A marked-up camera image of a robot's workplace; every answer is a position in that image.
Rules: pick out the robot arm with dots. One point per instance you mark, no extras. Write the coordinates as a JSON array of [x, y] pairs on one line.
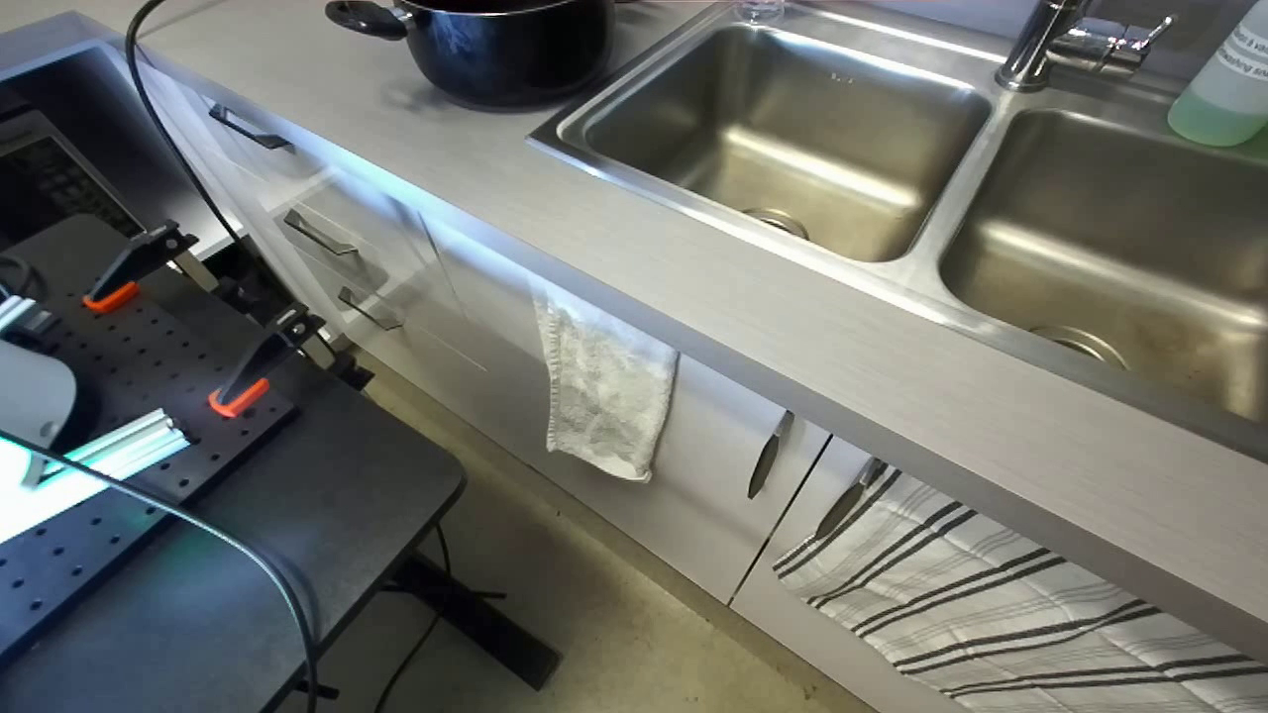
[[30, 391]]

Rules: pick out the black pot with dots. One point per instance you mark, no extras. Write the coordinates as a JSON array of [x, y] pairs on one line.
[[505, 54]]

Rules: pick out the clear glass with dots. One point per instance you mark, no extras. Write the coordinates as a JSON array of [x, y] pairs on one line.
[[760, 9]]

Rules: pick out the white towel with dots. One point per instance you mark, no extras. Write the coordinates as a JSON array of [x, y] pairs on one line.
[[604, 396]]

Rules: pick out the drawer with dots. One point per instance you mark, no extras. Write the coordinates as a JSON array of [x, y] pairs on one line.
[[386, 238], [198, 149], [436, 337]]

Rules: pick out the stainless steel double sink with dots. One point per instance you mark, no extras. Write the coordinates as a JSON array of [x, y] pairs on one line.
[[792, 139]]

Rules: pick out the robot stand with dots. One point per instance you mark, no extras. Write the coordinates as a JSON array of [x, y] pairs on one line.
[[327, 495]]

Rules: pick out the black clamp with orange tip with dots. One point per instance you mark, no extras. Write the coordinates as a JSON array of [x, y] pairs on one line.
[[134, 259], [260, 358]]

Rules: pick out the striped towel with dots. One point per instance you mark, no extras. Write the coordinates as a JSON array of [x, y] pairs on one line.
[[991, 604]]

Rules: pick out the chrome tap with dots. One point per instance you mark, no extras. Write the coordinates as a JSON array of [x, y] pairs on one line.
[[1030, 45]]

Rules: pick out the laptop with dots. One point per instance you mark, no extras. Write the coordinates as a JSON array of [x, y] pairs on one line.
[[50, 188]]

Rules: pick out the green soap bottle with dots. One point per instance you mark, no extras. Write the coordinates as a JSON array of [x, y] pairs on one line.
[[1223, 99]]

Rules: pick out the aluminium rail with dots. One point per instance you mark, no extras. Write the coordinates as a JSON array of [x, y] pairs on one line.
[[129, 446]]

